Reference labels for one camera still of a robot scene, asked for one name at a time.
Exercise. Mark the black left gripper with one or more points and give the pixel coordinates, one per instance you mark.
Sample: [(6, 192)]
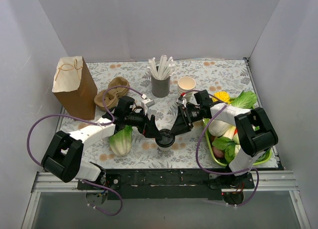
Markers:
[(145, 123)]

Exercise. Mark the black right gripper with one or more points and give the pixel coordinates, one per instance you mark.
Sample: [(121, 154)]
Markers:
[(185, 117)]

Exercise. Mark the black coffee cup lid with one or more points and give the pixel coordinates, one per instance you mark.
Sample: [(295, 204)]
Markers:
[(167, 137)]

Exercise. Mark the white paper coffee cup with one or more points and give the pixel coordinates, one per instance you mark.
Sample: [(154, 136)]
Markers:
[(164, 147)]

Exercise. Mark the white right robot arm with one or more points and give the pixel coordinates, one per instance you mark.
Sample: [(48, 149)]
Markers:
[(255, 131)]

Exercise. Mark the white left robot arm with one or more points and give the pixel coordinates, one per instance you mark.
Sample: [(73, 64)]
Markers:
[(63, 157)]

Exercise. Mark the floral table mat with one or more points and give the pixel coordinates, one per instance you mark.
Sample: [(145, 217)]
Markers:
[(231, 76)]

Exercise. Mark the green white napa cabbage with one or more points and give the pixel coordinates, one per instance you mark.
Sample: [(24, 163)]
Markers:
[(219, 128)]

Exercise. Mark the grey straw holder cup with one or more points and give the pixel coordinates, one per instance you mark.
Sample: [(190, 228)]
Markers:
[(160, 88)]

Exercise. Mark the stack of paper cups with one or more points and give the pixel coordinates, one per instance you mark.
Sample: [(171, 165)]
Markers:
[(185, 84)]

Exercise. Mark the purple red onion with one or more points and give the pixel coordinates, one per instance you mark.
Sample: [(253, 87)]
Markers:
[(218, 153)]

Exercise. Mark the yellow napa cabbage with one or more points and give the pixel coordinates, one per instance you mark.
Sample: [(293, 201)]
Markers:
[(222, 96)]

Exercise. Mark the brown pulp cup carrier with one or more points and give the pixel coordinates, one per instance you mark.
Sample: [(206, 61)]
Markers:
[(111, 98)]

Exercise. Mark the white wrapped straw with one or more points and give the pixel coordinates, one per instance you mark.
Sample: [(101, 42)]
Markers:
[(162, 64), (167, 68), (153, 69)]

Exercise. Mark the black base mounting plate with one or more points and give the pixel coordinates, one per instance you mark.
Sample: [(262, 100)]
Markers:
[(167, 183)]

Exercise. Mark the green leafy vegetable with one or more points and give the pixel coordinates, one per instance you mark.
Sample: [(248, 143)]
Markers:
[(246, 99)]

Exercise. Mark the brown paper bag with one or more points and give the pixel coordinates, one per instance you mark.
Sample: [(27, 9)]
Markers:
[(75, 88)]

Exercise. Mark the green vegetable tray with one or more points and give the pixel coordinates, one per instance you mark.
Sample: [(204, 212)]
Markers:
[(213, 152)]

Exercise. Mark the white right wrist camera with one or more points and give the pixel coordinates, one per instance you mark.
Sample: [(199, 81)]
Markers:
[(183, 100)]

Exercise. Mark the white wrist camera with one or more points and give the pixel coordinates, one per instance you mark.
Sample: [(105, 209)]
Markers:
[(146, 104), (183, 100)]

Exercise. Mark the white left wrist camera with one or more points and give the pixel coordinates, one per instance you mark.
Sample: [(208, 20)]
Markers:
[(146, 104)]

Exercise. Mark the aluminium frame rail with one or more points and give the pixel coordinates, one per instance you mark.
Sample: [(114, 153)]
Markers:
[(272, 180)]

